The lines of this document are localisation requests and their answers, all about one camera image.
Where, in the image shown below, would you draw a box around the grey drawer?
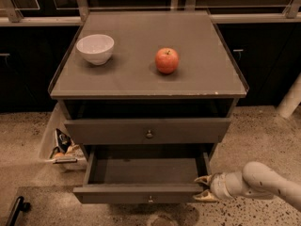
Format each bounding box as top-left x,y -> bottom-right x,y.
65,118 -> 230,145
73,144 -> 210,204

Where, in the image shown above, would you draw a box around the metal railing frame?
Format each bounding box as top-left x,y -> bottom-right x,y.
1,0 -> 301,26

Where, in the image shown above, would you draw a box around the red apple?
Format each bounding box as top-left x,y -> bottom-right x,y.
155,47 -> 180,74

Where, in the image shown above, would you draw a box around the grey top drawer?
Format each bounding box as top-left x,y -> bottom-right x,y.
65,118 -> 230,145

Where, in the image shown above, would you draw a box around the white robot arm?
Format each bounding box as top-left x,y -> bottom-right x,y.
193,161 -> 301,211

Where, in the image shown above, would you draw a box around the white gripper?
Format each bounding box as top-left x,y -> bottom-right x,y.
193,172 -> 232,202

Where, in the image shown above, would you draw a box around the dark background cabinets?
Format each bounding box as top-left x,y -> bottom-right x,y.
0,22 -> 300,113

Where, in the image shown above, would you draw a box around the black handle object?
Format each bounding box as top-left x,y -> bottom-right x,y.
6,196 -> 31,226

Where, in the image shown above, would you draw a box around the grey drawer cabinet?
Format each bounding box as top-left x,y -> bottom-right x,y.
47,10 -> 250,162

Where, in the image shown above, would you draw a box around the clear plastic storage bin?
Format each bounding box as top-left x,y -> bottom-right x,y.
39,104 -> 87,172

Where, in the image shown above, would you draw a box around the white ceramic bowl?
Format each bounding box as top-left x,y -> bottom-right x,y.
76,34 -> 115,65

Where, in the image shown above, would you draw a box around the white cylindrical post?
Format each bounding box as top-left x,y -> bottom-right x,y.
277,73 -> 301,119

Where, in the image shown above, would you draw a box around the dark snack bag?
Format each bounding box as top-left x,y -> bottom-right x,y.
55,129 -> 71,153

